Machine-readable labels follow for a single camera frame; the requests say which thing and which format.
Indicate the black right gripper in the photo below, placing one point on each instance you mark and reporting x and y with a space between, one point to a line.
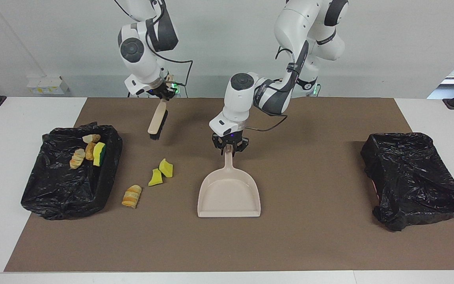
164 90

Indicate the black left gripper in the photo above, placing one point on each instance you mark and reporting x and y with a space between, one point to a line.
231 140

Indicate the beige hand brush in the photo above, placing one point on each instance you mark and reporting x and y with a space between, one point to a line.
157 120

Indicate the beige plastic dustpan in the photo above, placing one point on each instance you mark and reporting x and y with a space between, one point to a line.
229 193

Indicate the yellow sponge piece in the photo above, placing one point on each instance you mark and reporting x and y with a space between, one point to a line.
166 168
155 178

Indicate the striped toy croissant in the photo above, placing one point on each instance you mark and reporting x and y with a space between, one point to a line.
132 196
92 138

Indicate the yellow green scouring sponge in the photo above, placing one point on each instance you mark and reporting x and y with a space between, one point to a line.
99 154

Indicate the brown oval bread roll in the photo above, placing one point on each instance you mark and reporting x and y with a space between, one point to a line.
90 151

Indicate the pale flaky pastry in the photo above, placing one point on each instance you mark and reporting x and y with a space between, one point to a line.
77 158

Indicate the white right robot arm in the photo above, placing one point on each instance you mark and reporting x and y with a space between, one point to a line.
136 51

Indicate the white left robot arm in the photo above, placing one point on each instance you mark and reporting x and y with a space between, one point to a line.
237 102

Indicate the black plastic bag lined bin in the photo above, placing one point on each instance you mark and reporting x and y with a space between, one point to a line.
412 177
61 189

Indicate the brown table mat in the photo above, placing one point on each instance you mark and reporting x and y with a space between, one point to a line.
290 236

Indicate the white wall socket boxes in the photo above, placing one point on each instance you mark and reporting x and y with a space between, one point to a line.
47 85

